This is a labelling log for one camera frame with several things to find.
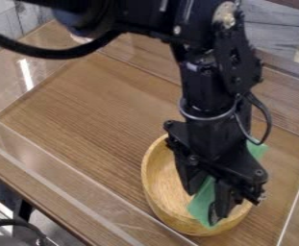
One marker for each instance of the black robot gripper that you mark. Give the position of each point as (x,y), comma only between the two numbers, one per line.
(210,143)

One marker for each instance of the green rectangular block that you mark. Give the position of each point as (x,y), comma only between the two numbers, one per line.
(202,204)

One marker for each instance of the brown wooden bowl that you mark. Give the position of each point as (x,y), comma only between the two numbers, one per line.
(168,199)

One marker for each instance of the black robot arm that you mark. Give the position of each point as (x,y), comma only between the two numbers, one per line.
(203,31)

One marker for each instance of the black table leg bracket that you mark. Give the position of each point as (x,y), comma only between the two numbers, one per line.
(16,231)

